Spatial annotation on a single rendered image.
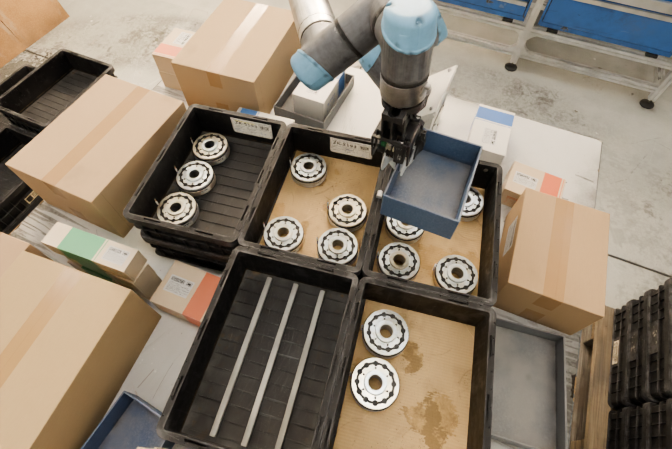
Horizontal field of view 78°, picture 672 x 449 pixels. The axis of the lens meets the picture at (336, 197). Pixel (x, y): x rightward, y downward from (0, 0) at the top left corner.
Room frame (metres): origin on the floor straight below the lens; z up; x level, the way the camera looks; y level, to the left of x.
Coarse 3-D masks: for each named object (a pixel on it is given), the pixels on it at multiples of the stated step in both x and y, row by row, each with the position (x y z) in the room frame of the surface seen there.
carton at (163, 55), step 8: (176, 32) 1.33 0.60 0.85; (184, 32) 1.33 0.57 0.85; (192, 32) 1.33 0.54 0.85; (168, 40) 1.28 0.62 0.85; (176, 40) 1.29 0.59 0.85; (184, 40) 1.29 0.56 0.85; (160, 48) 1.24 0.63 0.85; (168, 48) 1.24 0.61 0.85; (176, 48) 1.24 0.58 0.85; (160, 56) 1.20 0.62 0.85; (168, 56) 1.20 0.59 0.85; (160, 64) 1.20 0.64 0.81; (168, 64) 1.19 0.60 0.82; (168, 72) 1.20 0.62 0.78
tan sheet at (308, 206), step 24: (336, 168) 0.73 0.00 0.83; (360, 168) 0.73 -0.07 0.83; (288, 192) 0.64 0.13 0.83; (312, 192) 0.64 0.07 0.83; (336, 192) 0.64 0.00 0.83; (360, 192) 0.65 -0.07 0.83; (288, 216) 0.56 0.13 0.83; (312, 216) 0.57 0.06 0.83; (312, 240) 0.49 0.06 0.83; (360, 240) 0.49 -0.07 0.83
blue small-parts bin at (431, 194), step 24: (432, 144) 0.60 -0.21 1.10; (456, 144) 0.58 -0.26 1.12; (408, 168) 0.55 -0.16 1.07; (432, 168) 0.55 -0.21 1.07; (456, 168) 0.55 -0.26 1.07; (384, 192) 0.44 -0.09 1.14; (408, 192) 0.49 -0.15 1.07; (432, 192) 0.49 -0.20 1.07; (456, 192) 0.49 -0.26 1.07; (408, 216) 0.41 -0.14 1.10; (432, 216) 0.40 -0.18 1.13; (456, 216) 0.42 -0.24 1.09
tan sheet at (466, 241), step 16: (480, 192) 0.65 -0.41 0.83; (384, 224) 0.54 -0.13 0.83; (464, 224) 0.55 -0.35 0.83; (480, 224) 0.55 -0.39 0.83; (384, 240) 0.50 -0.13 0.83; (432, 240) 0.50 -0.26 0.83; (448, 240) 0.50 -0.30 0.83; (464, 240) 0.50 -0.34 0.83; (480, 240) 0.50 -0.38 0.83; (432, 256) 0.45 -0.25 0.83; (464, 256) 0.45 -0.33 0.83; (432, 272) 0.41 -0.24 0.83
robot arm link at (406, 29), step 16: (400, 0) 0.53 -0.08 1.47; (416, 0) 0.53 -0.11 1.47; (384, 16) 0.51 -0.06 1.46; (400, 16) 0.50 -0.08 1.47; (416, 16) 0.49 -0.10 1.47; (432, 16) 0.50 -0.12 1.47; (384, 32) 0.50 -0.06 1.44; (400, 32) 0.48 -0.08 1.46; (416, 32) 0.48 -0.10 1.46; (432, 32) 0.49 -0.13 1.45; (384, 48) 0.50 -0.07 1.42; (400, 48) 0.48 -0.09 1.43; (416, 48) 0.48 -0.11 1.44; (432, 48) 0.50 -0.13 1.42; (384, 64) 0.50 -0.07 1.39; (400, 64) 0.48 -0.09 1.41; (416, 64) 0.48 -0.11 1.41; (384, 80) 0.50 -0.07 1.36; (400, 80) 0.48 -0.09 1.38; (416, 80) 0.48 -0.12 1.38
